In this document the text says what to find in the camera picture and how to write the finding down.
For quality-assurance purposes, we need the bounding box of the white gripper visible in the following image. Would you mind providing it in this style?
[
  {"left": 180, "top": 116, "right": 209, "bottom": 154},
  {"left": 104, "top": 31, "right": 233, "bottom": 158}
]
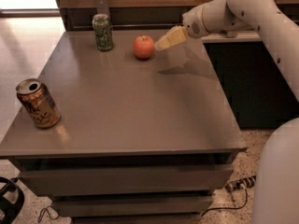
[{"left": 154, "top": 5, "right": 209, "bottom": 51}]

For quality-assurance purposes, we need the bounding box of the red apple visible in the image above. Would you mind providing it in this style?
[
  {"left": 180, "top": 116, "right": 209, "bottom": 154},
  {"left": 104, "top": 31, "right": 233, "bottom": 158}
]
[{"left": 133, "top": 35, "right": 154, "bottom": 59}]

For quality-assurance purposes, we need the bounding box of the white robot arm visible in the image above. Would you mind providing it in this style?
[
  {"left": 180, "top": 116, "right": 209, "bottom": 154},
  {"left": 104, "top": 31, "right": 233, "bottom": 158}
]
[{"left": 155, "top": 0, "right": 299, "bottom": 224}]

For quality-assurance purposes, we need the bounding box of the green soda can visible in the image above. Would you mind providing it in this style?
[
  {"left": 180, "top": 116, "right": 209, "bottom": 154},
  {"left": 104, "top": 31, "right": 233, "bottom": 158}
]
[{"left": 93, "top": 14, "right": 113, "bottom": 51}]

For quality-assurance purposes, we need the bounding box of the orange soda can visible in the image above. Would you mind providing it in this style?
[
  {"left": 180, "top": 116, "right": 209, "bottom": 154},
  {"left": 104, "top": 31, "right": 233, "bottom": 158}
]
[{"left": 16, "top": 78, "right": 61, "bottom": 128}]

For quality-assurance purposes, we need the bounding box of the grey counter shelf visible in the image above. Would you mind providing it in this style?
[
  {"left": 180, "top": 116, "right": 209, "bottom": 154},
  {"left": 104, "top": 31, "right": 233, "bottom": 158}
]
[{"left": 202, "top": 30, "right": 261, "bottom": 43}]

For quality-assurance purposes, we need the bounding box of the grey drawer cabinet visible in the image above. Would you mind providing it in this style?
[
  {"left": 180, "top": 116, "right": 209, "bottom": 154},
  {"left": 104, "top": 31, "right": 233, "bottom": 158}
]
[{"left": 1, "top": 31, "right": 246, "bottom": 224}]

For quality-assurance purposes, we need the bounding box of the white power strip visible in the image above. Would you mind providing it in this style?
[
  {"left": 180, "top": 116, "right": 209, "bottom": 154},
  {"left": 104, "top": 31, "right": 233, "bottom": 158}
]
[{"left": 225, "top": 175, "right": 256, "bottom": 192}]

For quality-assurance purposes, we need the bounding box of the black chair base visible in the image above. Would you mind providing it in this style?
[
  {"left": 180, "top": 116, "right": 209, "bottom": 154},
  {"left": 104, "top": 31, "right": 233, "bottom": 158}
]
[{"left": 0, "top": 177, "right": 24, "bottom": 224}]

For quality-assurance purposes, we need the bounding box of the left metal bracket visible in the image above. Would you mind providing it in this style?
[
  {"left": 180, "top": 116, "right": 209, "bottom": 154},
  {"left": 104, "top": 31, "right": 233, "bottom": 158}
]
[{"left": 95, "top": 0, "right": 110, "bottom": 16}]

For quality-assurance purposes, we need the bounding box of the black power cable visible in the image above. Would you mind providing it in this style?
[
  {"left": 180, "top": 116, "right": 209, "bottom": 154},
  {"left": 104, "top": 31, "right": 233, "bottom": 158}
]
[{"left": 201, "top": 188, "right": 249, "bottom": 217}]

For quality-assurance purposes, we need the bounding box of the thin black floor cable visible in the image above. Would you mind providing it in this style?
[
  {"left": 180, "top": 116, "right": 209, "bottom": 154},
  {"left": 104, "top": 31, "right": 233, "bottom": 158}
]
[{"left": 36, "top": 205, "right": 60, "bottom": 224}]

